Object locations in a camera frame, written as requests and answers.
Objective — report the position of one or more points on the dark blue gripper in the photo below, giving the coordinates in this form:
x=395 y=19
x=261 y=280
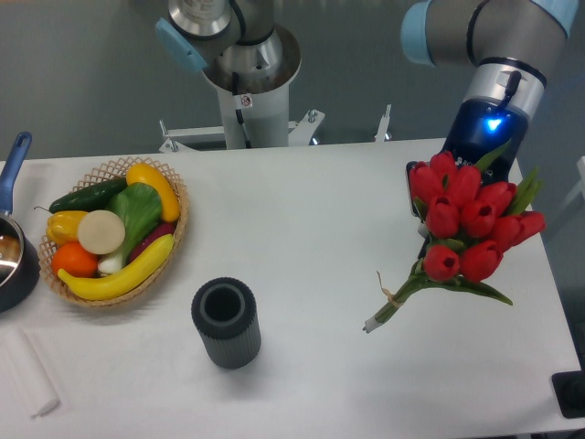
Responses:
x=478 y=129

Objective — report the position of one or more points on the red tulip bouquet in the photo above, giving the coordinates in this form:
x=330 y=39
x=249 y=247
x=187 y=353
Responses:
x=469 y=227

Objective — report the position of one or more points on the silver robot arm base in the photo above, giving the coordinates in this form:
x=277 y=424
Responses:
x=245 y=55

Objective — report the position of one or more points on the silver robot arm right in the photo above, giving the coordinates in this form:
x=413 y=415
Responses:
x=513 y=47

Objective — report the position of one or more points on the dark grey ribbed vase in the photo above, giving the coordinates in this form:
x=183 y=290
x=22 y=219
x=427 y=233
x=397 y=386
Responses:
x=225 y=314

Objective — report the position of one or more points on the purple eggplant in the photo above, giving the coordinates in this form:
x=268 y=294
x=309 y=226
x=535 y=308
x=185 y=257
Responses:
x=159 y=231

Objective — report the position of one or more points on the yellow squash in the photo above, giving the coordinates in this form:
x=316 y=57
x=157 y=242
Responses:
x=151 y=176

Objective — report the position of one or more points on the green bok choy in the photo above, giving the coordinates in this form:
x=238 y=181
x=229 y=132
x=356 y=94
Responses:
x=139 y=207

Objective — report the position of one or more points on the black device at edge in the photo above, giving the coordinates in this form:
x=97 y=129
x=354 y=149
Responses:
x=569 y=390

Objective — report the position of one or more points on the yellow banana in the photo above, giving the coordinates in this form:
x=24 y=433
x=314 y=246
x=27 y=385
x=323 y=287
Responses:
x=127 y=279

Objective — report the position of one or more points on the woven wicker basket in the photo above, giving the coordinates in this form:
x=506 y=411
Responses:
x=102 y=232

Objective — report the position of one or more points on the green cucumber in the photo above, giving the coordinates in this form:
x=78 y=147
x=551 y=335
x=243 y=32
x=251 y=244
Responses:
x=90 y=198

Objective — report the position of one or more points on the orange fruit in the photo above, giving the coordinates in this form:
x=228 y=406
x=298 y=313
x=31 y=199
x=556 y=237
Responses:
x=75 y=260

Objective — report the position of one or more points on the yellow bell pepper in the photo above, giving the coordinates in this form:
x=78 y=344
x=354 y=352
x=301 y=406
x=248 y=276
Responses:
x=62 y=227

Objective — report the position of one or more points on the white folded cloth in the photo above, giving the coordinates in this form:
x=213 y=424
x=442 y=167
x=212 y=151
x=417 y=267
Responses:
x=27 y=371

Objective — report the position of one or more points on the white metal mounting frame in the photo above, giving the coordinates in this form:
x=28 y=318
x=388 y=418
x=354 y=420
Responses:
x=300 y=133

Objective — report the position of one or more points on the blue handled saucepan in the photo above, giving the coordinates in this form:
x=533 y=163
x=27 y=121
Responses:
x=19 y=261

